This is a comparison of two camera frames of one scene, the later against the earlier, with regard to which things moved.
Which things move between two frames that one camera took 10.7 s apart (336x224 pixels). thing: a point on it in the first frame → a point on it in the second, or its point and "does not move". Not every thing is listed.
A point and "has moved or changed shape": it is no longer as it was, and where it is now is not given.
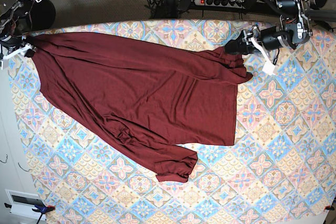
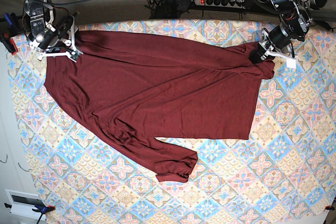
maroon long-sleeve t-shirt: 157,100 has moved or changed shape
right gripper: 270,39 → 276,41
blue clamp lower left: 42,210 does not move
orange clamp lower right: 329,208 does not move
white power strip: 220,2 does not move
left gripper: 13,44 → 57,40
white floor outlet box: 23,203 does not move
